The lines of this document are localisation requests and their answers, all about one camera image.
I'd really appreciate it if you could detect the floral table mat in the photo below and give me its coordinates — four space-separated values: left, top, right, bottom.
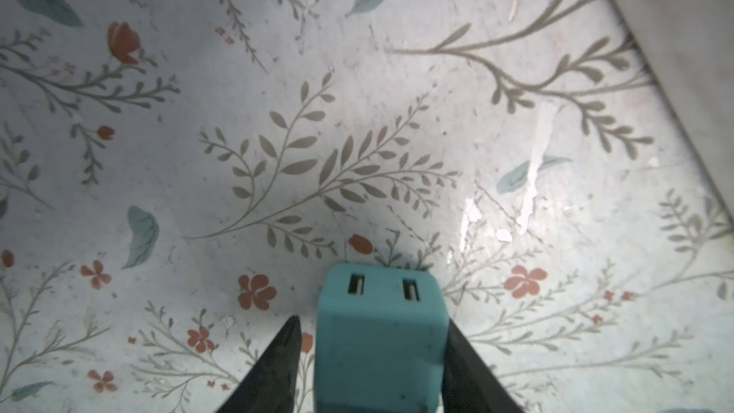
1 0 733 412

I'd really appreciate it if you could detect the white multicolour power strip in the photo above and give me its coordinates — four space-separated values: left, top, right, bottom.
614 0 733 210

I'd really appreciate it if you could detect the teal charger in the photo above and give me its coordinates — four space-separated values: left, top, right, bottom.
313 263 449 412

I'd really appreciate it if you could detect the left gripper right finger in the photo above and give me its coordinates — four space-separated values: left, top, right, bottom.
442 320 524 413

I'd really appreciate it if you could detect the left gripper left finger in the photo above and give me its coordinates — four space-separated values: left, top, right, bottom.
217 315 302 413

